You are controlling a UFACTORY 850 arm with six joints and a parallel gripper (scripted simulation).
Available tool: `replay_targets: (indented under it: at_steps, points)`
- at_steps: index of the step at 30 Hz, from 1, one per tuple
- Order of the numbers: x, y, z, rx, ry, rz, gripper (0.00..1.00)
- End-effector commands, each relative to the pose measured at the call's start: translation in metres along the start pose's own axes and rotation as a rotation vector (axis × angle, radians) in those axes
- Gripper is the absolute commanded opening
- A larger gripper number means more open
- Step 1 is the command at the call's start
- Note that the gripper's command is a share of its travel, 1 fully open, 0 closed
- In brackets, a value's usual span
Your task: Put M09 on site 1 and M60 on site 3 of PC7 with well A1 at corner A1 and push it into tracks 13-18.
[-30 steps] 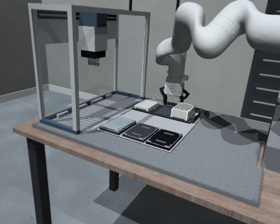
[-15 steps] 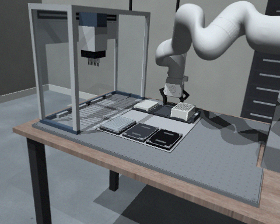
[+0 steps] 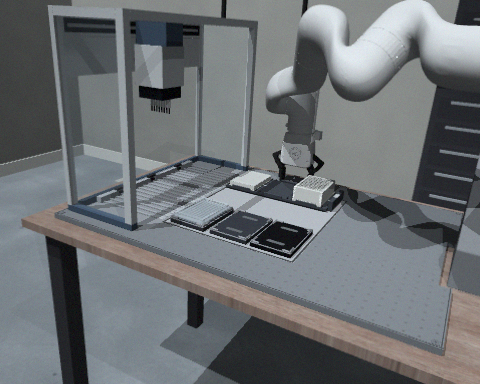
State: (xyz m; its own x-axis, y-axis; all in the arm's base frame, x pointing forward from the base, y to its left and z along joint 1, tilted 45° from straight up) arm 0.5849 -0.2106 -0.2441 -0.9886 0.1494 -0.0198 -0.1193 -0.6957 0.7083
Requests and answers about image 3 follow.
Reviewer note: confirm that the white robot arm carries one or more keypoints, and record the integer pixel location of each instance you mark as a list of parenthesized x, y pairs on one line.
[(449, 56)]

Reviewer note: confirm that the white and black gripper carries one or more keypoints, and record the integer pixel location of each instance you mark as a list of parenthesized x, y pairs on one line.
[(299, 152)]

